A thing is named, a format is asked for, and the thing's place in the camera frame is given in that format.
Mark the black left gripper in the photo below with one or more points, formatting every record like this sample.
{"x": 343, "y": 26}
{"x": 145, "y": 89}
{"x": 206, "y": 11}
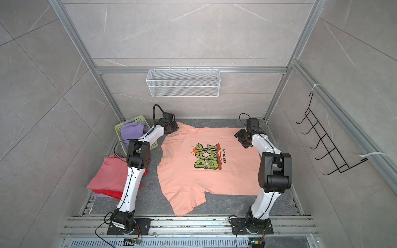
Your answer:
{"x": 176, "y": 126}

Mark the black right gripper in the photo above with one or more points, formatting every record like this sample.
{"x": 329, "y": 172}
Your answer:
{"x": 240, "y": 134}

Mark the salmon pink printed t-shirt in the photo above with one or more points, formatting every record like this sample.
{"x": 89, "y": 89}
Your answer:
{"x": 196, "y": 161}

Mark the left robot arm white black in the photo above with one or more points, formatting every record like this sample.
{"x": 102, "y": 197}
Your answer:
{"x": 138, "y": 159}

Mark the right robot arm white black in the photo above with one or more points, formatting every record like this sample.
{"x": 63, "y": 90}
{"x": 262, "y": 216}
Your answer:
{"x": 274, "y": 175}

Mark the green plastic basket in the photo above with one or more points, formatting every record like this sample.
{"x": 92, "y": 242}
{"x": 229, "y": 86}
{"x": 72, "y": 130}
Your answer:
{"x": 118, "y": 127}

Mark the purple t-shirt in basket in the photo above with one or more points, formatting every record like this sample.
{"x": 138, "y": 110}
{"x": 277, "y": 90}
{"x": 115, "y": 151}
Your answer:
{"x": 133, "y": 131}

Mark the pink folded t-shirt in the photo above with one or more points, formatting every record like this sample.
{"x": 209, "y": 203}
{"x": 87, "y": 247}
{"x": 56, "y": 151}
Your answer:
{"x": 113, "y": 176}

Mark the red folded t-shirt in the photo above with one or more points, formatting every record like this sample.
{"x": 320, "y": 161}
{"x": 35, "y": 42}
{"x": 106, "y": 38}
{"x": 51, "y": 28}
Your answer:
{"x": 113, "y": 194}

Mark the lavender folded t-shirt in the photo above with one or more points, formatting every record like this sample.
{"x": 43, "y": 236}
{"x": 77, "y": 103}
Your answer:
{"x": 100, "y": 195}

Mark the white zip tie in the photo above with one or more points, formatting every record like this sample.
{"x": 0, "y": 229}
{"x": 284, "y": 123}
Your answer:
{"x": 372, "y": 154}

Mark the white wire mesh basket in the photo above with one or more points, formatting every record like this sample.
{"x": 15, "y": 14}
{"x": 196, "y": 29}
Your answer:
{"x": 167, "y": 83}

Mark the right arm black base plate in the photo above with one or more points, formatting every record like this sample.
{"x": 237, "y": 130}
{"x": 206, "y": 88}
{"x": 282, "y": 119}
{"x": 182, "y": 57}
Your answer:
{"x": 241, "y": 226}

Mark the black wire hook rack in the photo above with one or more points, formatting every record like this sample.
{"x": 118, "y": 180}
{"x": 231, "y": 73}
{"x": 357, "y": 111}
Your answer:
{"x": 324, "y": 139}

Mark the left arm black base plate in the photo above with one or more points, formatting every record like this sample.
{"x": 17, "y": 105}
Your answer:
{"x": 142, "y": 225}

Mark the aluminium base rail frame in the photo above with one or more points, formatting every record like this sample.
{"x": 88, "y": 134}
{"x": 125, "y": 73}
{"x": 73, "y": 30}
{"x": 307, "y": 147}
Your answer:
{"x": 191, "y": 232}

